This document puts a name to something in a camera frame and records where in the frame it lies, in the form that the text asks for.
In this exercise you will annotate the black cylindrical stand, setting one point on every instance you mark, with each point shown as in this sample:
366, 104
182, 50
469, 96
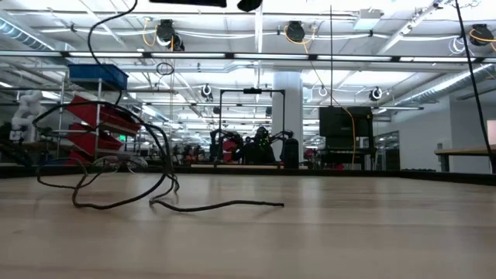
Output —
291, 155

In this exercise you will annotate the person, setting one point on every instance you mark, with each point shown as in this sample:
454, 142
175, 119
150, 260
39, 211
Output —
259, 155

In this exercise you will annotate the thin black vertical pole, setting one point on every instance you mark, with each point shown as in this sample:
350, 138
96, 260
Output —
331, 58

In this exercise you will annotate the white building column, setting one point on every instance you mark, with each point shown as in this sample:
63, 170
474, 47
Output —
288, 108

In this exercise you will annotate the distant black gantry frame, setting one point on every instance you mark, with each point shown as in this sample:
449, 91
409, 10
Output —
252, 91

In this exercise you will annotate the black aluminium table frame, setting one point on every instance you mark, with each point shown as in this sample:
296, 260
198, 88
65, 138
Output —
387, 174

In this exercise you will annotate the white ceiling box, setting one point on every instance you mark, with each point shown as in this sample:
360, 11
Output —
367, 19

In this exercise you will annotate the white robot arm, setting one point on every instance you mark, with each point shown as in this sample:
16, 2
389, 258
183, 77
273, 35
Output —
29, 112

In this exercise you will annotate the blue plastic bin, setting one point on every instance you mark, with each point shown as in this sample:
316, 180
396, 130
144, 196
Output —
97, 75

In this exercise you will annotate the wooden workbench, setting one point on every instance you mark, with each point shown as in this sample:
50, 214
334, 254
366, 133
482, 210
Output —
465, 152

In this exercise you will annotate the metal shelf rack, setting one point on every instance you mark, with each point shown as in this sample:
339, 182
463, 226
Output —
98, 93

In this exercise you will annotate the red plastic bin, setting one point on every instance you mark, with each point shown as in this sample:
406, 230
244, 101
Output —
89, 110
77, 158
85, 141

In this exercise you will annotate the black monitor on cart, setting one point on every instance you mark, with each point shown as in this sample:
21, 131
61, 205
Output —
341, 122

